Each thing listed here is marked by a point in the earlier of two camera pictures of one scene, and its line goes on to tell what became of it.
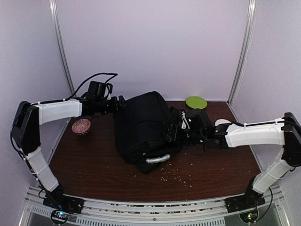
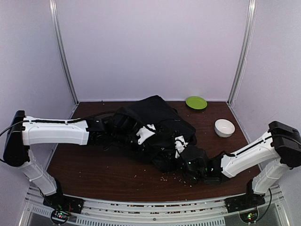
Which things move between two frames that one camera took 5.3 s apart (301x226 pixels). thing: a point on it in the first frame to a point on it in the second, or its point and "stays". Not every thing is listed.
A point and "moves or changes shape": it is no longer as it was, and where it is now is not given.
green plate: (196, 102) stays
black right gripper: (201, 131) to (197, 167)
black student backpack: (139, 131) moves or changes shape
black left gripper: (115, 107) to (141, 149)
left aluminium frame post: (53, 9) stays
